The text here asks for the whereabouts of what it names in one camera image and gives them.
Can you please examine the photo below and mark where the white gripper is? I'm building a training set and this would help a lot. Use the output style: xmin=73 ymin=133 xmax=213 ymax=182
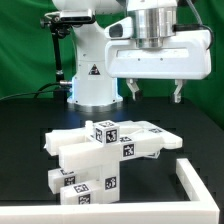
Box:
xmin=105 ymin=30 xmax=211 ymax=103

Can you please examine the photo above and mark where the white chair seat plate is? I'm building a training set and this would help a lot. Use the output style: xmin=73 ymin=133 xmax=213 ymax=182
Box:
xmin=43 ymin=127 xmax=168 ymax=204

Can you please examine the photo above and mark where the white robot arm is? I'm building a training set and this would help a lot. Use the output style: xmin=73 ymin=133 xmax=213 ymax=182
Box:
xmin=52 ymin=0 xmax=213 ymax=112

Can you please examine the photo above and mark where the white threaded peg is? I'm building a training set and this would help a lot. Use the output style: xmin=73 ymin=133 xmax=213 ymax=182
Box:
xmin=85 ymin=120 xmax=93 ymax=135

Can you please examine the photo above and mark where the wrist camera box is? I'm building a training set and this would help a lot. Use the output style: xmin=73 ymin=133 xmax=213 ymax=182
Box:
xmin=104 ymin=17 xmax=134 ymax=40

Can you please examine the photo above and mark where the grey mounted camera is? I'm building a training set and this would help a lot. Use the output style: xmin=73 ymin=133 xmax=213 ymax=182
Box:
xmin=43 ymin=9 xmax=94 ymax=25

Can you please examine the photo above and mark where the black camera stand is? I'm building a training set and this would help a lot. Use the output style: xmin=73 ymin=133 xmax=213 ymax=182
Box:
xmin=40 ymin=17 xmax=70 ymax=101

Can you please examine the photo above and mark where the black cable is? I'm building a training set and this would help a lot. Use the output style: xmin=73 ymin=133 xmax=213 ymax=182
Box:
xmin=0 ymin=83 xmax=68 ymax=102

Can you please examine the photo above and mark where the white frame wall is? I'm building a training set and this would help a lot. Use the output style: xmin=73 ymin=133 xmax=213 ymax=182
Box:
xmin=0 ymin=158 xmax=220 ymax=224

